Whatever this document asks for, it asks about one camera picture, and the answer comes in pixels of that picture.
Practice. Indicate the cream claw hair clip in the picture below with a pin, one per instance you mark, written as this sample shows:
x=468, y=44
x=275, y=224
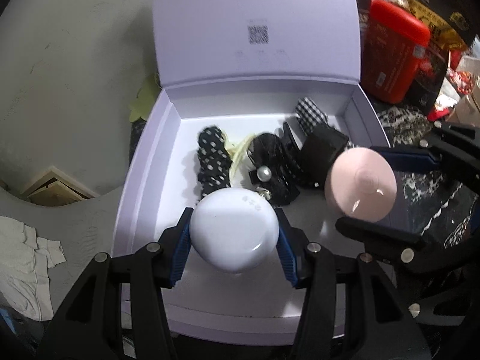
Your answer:
x=237, y=153

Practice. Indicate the white cloth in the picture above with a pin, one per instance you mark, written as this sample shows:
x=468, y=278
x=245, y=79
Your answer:
x=25, y=261

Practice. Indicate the red canister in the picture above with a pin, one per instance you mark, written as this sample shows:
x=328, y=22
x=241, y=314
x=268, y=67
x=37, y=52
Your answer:
x=395, y=44

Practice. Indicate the black white gingham bow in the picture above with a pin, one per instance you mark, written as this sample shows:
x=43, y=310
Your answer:
x=310, y=116

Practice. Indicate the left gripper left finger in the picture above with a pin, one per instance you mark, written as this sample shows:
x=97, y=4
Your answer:
x=176, y=246

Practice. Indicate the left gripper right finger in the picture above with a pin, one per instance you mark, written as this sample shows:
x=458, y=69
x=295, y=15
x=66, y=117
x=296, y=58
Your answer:
x=291, y=246

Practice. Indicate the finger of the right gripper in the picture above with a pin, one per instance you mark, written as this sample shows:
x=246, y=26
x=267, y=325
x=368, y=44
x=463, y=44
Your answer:
x=379, y=236
x=411, y=159

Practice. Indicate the black velvet scrunchie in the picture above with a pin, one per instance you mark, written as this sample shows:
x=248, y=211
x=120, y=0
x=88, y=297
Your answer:
x=319, y=152

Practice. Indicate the wooden frame on floor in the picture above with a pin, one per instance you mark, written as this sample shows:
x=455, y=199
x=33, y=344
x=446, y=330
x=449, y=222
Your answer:
x=54, y=187

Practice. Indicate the grey chair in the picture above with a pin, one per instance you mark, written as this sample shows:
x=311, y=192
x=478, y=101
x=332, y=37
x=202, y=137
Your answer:
x=82, y=228

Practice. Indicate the lavender gift box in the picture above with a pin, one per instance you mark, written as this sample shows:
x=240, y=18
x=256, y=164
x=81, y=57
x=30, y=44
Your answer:
x=241, y=65

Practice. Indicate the black polka dot hair clip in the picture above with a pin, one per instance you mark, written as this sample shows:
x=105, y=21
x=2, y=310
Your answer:
x=214, y=161

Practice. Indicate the white round compact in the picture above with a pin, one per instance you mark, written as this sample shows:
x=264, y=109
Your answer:
x=234, y=229

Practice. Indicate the black snack bag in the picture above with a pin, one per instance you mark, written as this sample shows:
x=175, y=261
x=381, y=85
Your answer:
x=450, y=30

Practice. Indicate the pink round compact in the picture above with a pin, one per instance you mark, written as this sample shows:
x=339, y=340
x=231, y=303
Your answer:
x=361, y=184

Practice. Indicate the black pearl bow clip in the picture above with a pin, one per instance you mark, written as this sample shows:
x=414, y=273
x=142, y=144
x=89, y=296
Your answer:
x=272, y=169

